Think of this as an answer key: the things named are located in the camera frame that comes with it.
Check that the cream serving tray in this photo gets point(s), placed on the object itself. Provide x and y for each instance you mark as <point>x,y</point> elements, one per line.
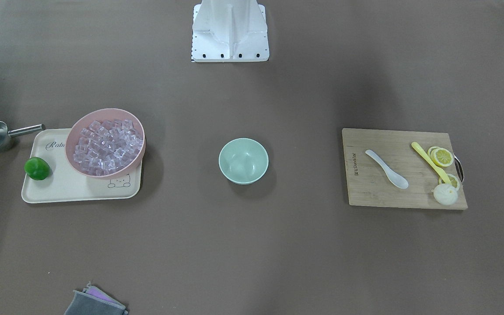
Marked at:
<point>65,184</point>

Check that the lemon slice lower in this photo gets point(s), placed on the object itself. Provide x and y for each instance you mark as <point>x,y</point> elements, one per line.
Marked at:
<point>453,180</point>

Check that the lemon slice upper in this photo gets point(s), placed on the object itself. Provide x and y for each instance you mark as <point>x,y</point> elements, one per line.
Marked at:
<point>440,156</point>

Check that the green bowl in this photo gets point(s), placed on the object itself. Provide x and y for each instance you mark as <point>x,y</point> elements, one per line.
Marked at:
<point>243,161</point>

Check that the grey folded cloth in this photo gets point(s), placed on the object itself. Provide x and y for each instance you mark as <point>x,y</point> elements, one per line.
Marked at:
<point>94,301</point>

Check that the lemon slice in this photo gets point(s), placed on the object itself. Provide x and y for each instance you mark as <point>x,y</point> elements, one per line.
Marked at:
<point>440,156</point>
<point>453,180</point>

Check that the white bun toy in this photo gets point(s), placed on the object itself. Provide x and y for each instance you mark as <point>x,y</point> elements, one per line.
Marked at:
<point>445,194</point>

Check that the bamboo cutting board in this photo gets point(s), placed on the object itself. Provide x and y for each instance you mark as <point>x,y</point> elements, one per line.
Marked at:
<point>367,183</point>

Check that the green lime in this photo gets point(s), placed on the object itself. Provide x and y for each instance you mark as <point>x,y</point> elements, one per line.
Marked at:
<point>37,168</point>

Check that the pink bowl of ice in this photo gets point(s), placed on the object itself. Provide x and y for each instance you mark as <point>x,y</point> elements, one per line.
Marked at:
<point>106,144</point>

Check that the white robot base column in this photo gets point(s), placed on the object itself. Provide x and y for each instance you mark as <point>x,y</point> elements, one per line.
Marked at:
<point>229,31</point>

